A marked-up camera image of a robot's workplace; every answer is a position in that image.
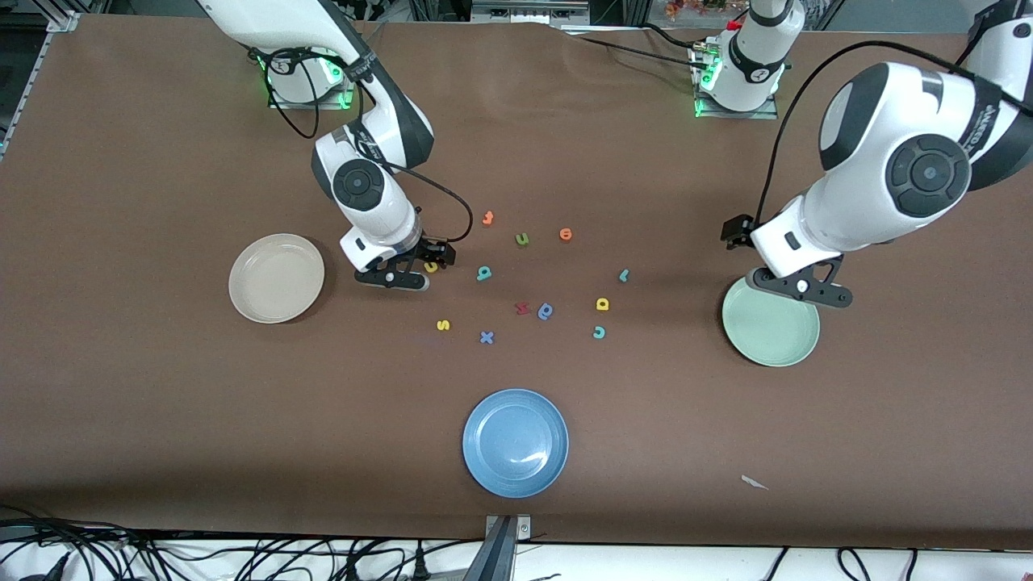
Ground light green round plate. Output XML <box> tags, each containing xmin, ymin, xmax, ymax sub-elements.
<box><xmin>721</xmin><ymin>274</ymin><xmax>821</xmax><ymax>368</ymax></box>

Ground beige brown round plate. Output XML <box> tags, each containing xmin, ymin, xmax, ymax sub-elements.
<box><xmin>228</xmin><ymin>233</ymin><xmax>325</xmax><ymax>324</ymax></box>

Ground blue round plate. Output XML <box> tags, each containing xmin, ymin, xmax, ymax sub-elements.
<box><xmin>462</xmin><ymin>388</ymin><xmax>570</xmax><ymax>499</ymax></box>

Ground orange artificial flowers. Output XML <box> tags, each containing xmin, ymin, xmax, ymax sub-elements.
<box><xmin>666</xmin><ymin>0</ymin><xmax>727</xmax><ymax>20</ymax></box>

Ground brown table cover sheet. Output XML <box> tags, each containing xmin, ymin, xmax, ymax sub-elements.
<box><xmin>0</xmin><ymin>15</ymin><xmax>1033</xmax><ymax>551</ymax></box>

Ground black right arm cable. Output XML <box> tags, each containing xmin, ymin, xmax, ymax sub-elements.
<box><xmin>254</xmin><ymin>47</ymin><xmax>475</xmax><ymax>245</ymax></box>

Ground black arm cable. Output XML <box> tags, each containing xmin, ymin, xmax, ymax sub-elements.
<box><xmin>254</xmin><ymin>47</ymin><xmax>475</xmax><ymax>245</ymax></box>
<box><xmin>755</xmin><ymin>40</ymin><xmax>1033</xmax><ymax>235</ymax></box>

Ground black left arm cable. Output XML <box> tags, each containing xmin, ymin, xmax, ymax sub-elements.
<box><xmin>755</xmin><ymin>40</ymin><xmax>1033</xmax><ymax>235</ymax></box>

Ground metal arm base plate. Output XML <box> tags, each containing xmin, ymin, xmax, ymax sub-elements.
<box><xmin>691</xmin><ymin>40</ymin><xmax>780</xmax><ymax>120</ymax></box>
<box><xmin>266</xmin><ymin>48</ymin><xmax>358</xmax><ymax>111</ymax></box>

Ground black base power cable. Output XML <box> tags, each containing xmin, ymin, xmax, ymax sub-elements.
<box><xmin>577</xmin><ymin>36</ymin><xmax>709</xmax><ymax>72</ymax></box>

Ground aluminium frame profile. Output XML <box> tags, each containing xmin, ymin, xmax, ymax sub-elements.
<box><xmin>472</xmin><ymin>0</ymin><xmax>590</xmax><ymax>25</ymax></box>

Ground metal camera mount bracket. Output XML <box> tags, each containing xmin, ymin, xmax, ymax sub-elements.
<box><xmin>464</xmin><ymin>514</ymin><xmax>532</xmax><ymax>581</ymax></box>

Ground aluminium frame rail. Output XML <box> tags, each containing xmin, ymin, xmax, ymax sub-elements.
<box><xmin>0</xmin><ymin>11</ymin><xmax>82</xmax><ymax>156</ymax></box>

